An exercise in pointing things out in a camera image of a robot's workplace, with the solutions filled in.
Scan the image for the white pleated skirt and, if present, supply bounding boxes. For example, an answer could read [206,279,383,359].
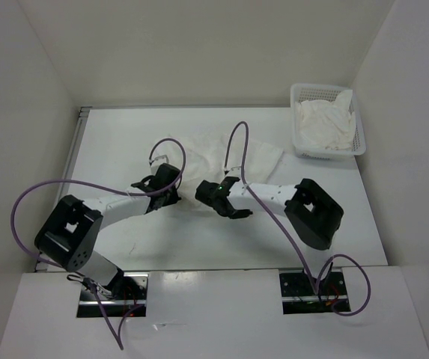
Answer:
[150,131,285,212]

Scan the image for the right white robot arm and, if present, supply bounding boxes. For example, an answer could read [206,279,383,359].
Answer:
[195,176,344,251]

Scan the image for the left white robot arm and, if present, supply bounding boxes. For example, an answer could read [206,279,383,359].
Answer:
[34,163,180,299]

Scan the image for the white skirts in basket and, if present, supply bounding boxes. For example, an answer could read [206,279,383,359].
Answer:
[295,90,356,150]

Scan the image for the white perforated plastic basket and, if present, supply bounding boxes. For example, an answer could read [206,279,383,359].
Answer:
[290,83,366,160]

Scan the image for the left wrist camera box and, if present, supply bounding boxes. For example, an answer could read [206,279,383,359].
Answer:
[149,155,169,167]

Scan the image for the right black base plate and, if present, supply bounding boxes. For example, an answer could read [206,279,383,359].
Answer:
[279,270,351,315]

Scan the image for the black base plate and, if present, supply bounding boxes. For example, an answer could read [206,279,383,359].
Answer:
[279,270,351,315]
[76,272,149,319]

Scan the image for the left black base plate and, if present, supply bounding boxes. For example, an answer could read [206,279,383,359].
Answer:
[76,272,149,319]

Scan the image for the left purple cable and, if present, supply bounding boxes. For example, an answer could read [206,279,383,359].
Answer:
[10,138,187,352]

